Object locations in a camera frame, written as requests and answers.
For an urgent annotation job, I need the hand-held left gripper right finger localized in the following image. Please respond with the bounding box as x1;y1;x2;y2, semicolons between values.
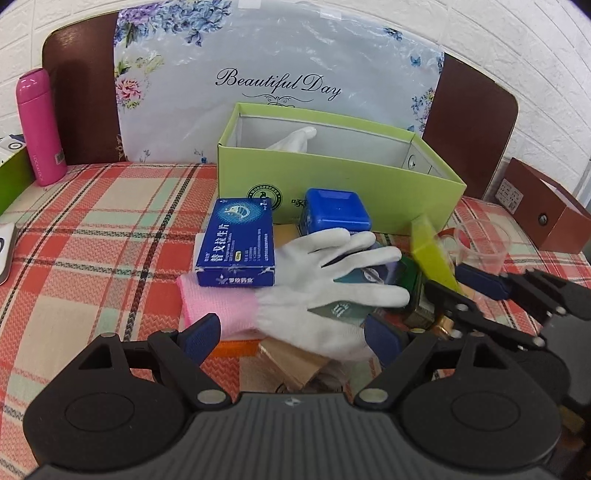
355;318;502;409

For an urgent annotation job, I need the plaid blanket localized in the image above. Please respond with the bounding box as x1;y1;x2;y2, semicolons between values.
0;162;591;462

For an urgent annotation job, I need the small green box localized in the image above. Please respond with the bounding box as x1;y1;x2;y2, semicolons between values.
397;256;423;305

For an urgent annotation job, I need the blue medicine box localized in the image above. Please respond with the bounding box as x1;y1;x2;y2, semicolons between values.
195;198;277;288

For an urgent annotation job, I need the brown wooden headboard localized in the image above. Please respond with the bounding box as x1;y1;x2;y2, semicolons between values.
41;11;519;200

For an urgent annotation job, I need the white glove pink cuff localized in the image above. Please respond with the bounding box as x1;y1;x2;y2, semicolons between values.
178;229;416;363

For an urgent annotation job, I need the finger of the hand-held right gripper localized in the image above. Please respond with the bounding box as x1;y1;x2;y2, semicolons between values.
422;279;548;352
455;264;591;319

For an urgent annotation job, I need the green tray box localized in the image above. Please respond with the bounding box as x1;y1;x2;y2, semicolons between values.
0;134;35;215

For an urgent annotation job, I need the tan cardboard box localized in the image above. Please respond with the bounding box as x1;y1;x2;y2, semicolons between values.
256;337;342;393

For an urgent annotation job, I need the green cardboard box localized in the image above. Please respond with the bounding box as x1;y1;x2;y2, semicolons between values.
217;102;468;234

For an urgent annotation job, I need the gold box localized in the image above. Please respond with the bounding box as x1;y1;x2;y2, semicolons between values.
406;305;458;340

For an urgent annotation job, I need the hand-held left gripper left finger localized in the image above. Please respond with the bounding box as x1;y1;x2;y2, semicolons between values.
78;313;237;411

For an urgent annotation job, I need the white flat device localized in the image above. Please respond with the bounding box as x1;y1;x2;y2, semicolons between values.
0;222;18;284

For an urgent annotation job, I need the floral plastic bag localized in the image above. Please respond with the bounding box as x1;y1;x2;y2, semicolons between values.
113;0;446;166

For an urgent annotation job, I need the blue square plastic box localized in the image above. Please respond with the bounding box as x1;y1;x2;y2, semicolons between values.
298;188;372;238

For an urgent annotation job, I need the pink bottle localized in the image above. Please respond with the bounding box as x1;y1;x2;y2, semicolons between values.
16;68;68;188

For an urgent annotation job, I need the dark teal printed box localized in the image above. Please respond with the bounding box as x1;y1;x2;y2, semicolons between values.
335;244;402;319

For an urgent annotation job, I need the yellow-green card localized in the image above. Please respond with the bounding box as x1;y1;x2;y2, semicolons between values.
410;215;464;294

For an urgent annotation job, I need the clear plastic cup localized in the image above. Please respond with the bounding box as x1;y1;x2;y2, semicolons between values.
455;219;512;278

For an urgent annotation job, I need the brown cardboard box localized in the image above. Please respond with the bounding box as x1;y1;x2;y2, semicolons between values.
494;158;589;254

